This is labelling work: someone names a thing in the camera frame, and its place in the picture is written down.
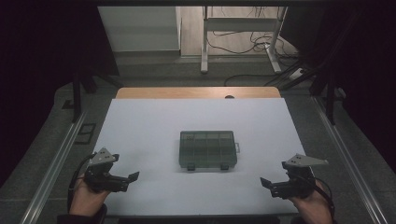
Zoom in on white cabinet panel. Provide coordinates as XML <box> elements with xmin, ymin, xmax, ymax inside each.
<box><xmin>97</xmin><ymin>6</ymin><xmax>182</xmax><ymax>52</ymax></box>

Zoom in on transparent grey compartment box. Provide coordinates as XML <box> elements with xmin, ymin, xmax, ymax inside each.
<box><xmin>178</xmin><ymin>130</ymin><xmax>241</xmax><ymax>172</ymax></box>

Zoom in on white power strip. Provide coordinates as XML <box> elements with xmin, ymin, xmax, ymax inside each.
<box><xmin>289</xmin><ymin>67</ymin><xmax>304</xmax><ymax>80</ymax></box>

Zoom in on metal floor rail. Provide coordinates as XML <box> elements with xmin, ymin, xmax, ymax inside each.
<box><xmin>20</xmin><ymin>111</ymin><xmax>88</xmax><ymax>224</ymax></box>
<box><xmin>311</xmin><ymin>96</ymin><xmax>389</xmax><ymax>224</ymax></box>

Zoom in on tangled black floor cables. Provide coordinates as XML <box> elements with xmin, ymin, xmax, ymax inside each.
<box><xmin>206</xmin><ymin>29</ymin><xmax>300</xmax><ymax>60</ymax></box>

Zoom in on white metal desk frame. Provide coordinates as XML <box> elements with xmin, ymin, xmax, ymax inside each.
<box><xmin>200</xmin><ymin>6</ymin><xmax>289</xmax><ymax>75</ymax></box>

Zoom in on black floor frame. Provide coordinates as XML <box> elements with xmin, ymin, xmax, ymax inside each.
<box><xmin>74</xmin><ymin>123</ymin><xmax>97</xmax><ymax>145</ymax></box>

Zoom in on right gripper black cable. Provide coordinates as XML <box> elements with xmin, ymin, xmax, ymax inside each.
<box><xmin>314</xmin><ymin>176</ymin><xmax>336</xmax><ymax>218</ymax></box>

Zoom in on person's right hand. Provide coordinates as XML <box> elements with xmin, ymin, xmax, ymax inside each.
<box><xmin>288</xmin><ymin>181</ymin><xmax>334</xmax><ymax>224</ymax></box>

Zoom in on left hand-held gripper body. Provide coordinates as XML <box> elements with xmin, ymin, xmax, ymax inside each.
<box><xmin>83</xmin><ymin>147</ymin><xmax>130</xmax><ymax>193</ymax></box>

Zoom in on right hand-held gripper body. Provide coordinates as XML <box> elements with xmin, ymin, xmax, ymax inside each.
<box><xmin>270</xmin><ymin>153</ymin><xmax>330</xmax><ymax>200</ymax></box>

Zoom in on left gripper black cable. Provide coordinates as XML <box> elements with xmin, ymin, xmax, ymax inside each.
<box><xmin>66</xmin><ymin>152</ymin><xmax>97</xmax><ymax>213</ymax></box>

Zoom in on black stand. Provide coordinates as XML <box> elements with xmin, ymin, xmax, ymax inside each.
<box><xmin>71</xmin><ymin>71</ymin><xmax>97</xmax><ymax>123</ymax></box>
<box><xmin>311</xmin><ymin>62</ymin><xmax>347</xmax><ymax>125</ymax></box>

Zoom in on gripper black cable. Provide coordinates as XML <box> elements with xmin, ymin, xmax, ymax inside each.
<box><xmin>314</xmin><ymin>176</ymin><xmax>336</xmax><ymax>218</ymax></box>
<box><xmin>66</xmin><ymin>152</ymin><xmax>97</xmax><ymax>213</ymax></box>

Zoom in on long black floor cable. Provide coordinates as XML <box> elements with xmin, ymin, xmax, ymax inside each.
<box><xmin>223</xmin><ymin>74</ymin><xmax>281</xmax><ymax>88</ymax></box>

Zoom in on white paper mat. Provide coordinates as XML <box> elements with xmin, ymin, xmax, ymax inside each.
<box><xmin>92</xmin><ymin>97</ymin><xmax>307</xmax><ymax>217</ymax></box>

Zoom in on person's left hand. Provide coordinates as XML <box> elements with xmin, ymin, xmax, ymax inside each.
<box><xmin>68</xmin><ymin>178</ymin><xmax>110</xmax><ymax>216</ymax></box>

